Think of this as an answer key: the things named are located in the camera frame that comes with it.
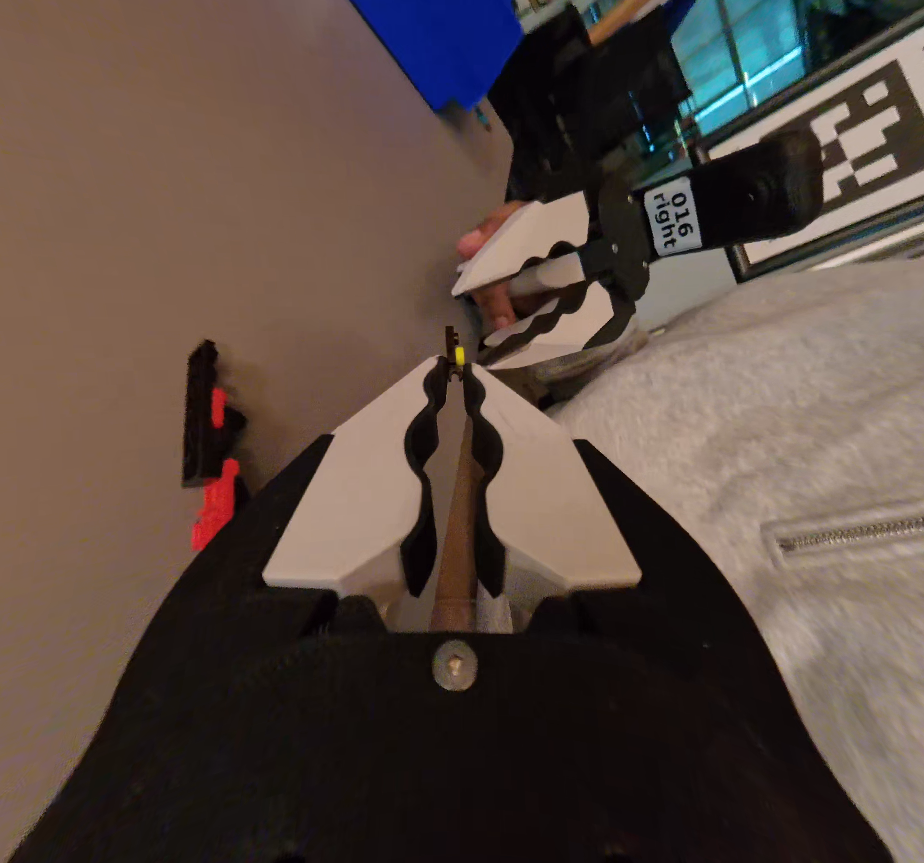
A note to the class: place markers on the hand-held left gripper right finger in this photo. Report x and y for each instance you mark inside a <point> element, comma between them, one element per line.
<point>556,516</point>

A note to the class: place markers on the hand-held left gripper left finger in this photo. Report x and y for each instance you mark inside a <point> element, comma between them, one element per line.
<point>346,509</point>

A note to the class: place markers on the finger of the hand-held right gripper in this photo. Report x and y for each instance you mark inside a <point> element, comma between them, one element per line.
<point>534,231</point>
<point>570,329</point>

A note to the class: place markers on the small black yellow lego piece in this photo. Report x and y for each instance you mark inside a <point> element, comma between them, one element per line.
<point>459,355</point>

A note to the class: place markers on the black red lego assembly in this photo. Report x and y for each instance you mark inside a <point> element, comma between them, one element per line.
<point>201,415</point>

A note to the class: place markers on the person's right hand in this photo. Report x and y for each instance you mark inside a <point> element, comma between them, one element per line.
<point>480,235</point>

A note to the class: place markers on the framed black white tag board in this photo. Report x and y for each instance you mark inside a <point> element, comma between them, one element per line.
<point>866,155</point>

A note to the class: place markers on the black office chair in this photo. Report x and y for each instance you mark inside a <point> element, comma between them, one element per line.
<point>577,98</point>

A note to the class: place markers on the person's grey fleece jacket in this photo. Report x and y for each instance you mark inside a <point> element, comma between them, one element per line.
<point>758,444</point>

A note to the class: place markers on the blue plastic bin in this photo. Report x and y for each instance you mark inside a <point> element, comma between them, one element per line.
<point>419,11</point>

